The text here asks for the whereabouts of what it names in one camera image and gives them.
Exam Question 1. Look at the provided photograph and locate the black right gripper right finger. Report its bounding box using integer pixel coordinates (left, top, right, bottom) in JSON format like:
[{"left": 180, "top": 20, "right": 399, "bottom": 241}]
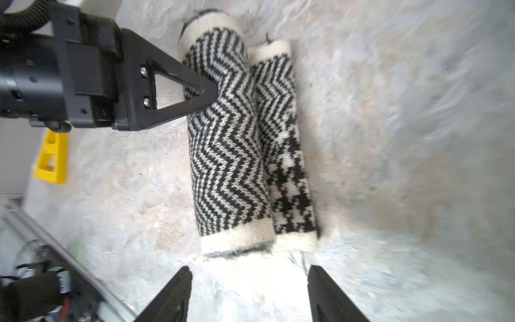
[{"left": 308, "top": 265, "right": 368, "bottom": 322}]

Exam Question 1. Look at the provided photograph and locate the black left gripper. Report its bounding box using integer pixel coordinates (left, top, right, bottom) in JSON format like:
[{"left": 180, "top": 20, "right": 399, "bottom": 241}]
[{"left": 1, "top": 3, "right": 218, "bottom": 131}]

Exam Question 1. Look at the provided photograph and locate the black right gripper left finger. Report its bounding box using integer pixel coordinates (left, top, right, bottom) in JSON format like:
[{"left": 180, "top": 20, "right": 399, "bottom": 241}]
[{"left": 134, "top": 266, "right": 193, "bottom": 322}]

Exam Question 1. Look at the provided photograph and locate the black white houndstooth scarf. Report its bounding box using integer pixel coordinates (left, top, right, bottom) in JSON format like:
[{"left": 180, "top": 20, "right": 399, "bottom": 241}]
[{"left": 178, "top": 9, "right": 318, "bottom": 257}]

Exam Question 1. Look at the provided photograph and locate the yellow plastic triangle stand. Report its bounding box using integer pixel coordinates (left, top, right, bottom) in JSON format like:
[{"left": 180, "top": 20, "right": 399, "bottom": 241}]
[{"left": 34, "top": 130, "right": 68, "bottom": 185}]

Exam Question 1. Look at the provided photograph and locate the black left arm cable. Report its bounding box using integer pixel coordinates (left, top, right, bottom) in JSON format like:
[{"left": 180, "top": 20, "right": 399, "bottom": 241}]
[{"left": 0, "top": 0, "right": 55, "bottom": 35}]

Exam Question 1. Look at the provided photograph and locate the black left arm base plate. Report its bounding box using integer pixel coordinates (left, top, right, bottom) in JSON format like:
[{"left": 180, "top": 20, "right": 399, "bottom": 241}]
[{"left": 1, "top": 272, "right": 62, "bottom": 321}]

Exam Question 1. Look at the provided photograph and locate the aluminium mounting rail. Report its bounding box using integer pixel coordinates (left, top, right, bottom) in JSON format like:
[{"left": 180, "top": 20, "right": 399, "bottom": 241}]
[{"left": 4, "top": 199, "right": 137, "bottom": 321}]

